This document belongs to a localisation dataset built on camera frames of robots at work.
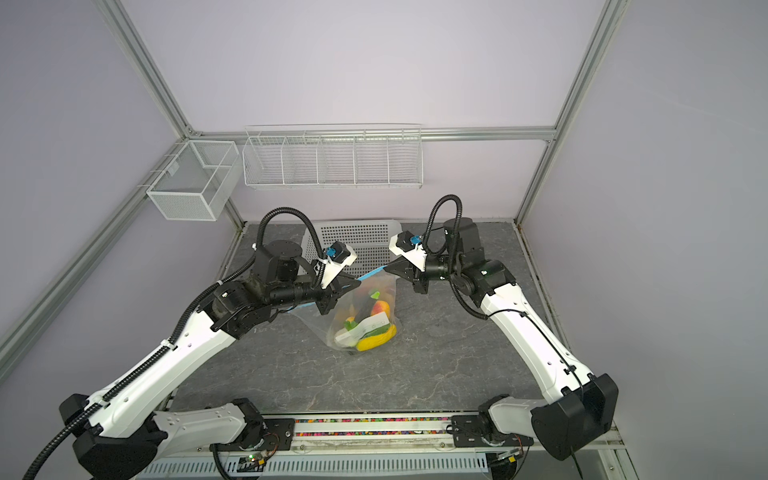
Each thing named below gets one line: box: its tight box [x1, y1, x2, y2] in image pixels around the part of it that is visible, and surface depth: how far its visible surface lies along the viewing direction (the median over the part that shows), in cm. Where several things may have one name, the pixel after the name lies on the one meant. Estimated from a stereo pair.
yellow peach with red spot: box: [371, 300, 390, 318], surface depth 84 cm
